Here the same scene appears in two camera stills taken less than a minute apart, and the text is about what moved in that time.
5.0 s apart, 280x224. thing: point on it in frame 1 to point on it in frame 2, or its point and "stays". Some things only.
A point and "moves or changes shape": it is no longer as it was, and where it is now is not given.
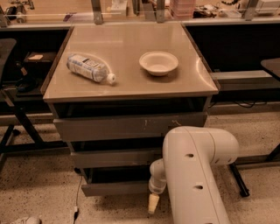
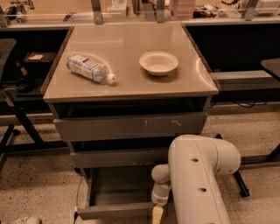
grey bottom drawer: x=115 y=181 moves or changes shape
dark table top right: x=272 y=65 stays
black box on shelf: x=38 y=61 stays
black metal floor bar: x=244 y=191 stays
